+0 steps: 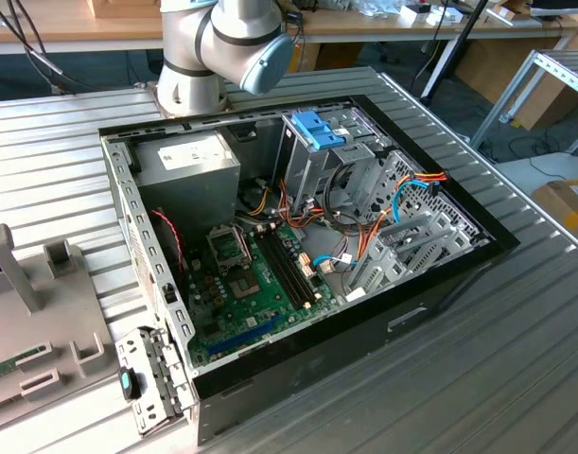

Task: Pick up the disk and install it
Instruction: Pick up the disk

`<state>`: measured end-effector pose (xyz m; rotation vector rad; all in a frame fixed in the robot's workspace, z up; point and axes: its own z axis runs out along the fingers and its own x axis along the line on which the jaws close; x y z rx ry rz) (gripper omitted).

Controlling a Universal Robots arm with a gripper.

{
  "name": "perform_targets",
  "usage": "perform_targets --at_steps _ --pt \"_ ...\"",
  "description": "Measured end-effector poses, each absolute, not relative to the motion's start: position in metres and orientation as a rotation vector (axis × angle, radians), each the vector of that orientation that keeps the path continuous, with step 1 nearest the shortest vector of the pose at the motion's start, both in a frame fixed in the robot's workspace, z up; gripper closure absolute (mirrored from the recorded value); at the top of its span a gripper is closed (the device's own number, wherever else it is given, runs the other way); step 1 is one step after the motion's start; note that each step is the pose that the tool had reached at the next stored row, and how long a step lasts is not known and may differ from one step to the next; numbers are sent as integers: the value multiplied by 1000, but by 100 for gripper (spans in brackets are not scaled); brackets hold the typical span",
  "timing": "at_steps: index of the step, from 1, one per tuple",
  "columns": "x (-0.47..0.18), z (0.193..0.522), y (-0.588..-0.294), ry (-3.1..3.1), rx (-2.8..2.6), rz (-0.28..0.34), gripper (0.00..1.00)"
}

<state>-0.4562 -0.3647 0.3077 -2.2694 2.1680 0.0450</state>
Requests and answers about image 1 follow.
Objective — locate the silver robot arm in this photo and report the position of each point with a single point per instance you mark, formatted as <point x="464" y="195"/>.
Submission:
<point x="194" y="42"/>

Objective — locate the perforated metal disk bay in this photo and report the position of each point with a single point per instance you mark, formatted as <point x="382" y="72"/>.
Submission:
<point x="388" y="269"/>

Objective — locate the black RAM slot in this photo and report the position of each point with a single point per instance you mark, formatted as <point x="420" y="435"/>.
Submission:
<point x="301" y="269"/>
<point x="296" y="269"/>
<point x="285" y="269"/>
<point x="291" y="269"/>

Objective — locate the grey metal drive cage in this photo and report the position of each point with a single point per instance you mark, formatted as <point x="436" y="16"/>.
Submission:
<point x="300" y="165"/>

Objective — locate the green motherboard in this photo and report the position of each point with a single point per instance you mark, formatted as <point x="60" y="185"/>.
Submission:
<point x="236" y="309"/>

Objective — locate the grey power supply unit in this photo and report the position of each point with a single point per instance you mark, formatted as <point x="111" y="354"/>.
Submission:
<point x="189" y="189"/>

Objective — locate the blue expansion slot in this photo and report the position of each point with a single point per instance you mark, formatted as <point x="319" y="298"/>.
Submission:
<point x="243" y="337"/>

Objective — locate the black open PC case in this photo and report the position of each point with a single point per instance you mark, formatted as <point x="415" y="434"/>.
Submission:
<point x="364" y="340"/>

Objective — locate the small cardboard box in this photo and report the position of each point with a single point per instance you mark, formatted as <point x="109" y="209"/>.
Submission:
<point x="336" y="56"/>

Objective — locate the wooden desk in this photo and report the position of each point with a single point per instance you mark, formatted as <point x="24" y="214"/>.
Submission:
<point x="57" y="29"/>
<point x="364" y="26"/>

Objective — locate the black latch with teal tab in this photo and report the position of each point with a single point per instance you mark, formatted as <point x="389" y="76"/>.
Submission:
<point x="127" y="384"/>

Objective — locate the white table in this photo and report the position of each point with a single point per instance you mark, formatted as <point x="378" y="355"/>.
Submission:
<point x="518" y="170"/>

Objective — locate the black stand pole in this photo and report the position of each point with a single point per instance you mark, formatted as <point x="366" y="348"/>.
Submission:
<point x="452" y="49"/>

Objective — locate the grey parts rack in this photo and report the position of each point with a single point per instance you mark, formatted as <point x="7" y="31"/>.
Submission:
<point x="42" y="307"/>

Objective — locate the large cardboard box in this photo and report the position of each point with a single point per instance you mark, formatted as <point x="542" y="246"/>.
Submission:
<point x="496" y="71"/>

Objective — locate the wooden box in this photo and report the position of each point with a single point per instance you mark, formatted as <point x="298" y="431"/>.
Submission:
<point x="123" y="8"/>

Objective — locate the cardboard box with label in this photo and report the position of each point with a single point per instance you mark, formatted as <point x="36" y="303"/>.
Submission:
<point x="565" y="208"/>

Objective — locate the green RAM stick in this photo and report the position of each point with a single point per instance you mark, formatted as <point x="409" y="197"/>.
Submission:
<point x="7" y="368"/>

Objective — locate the metal slot retainer bracket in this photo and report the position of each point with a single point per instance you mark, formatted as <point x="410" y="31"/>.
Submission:
<point x="127" y="347"/>

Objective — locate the aluminium frame shelf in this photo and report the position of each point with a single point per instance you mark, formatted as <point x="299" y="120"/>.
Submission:
<point x="565" y="73"/>

